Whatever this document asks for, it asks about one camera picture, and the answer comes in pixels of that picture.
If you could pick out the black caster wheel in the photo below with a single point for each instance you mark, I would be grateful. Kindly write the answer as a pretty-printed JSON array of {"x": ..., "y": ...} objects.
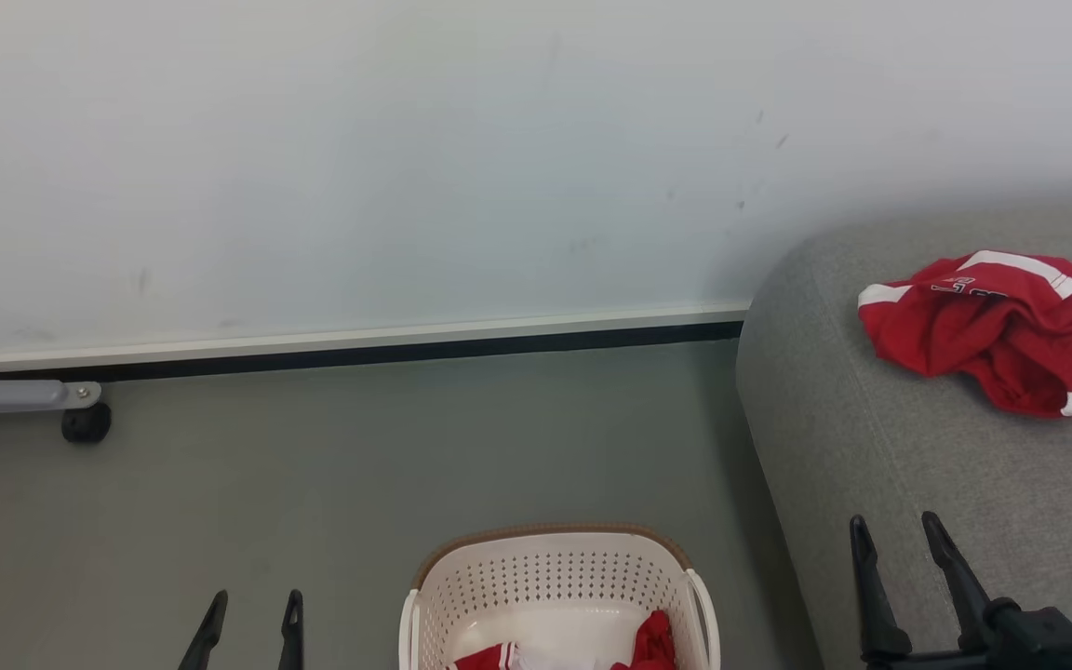
[{"x": 87, "y": 422}]

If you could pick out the grey fabric sofa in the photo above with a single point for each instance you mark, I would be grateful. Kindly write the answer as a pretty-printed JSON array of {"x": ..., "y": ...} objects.
[{"x": 945, "y": 447}]

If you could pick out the red and white garment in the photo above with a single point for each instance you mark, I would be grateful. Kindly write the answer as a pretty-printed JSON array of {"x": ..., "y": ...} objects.
[{"x": 652, "y": 642}]

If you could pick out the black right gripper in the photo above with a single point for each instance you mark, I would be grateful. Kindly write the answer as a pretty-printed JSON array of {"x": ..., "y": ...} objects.
[{"x": 1038, "y": 642}]

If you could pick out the grey metal stand leg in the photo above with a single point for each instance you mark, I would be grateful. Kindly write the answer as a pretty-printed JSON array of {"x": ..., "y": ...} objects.
[{"x": 10, "y": 395}]

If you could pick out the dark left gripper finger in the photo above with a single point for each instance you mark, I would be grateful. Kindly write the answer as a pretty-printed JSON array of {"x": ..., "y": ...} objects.
[
  {"x": 205, "y": 637},
  {"x": 291, "y": 633}
]

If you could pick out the white and black baseboard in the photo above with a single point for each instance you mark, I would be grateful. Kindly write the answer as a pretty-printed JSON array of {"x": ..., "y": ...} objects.
[{"x": 359, "y": 342}]

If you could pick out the red jersey with white bands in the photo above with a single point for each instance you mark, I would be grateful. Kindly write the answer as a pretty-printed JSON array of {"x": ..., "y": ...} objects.
[{"x": 1001, "y": 335}]

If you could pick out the white perforated laundry basket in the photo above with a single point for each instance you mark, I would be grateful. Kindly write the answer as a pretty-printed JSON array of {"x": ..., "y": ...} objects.
[{"x": 536, "y": 577}]

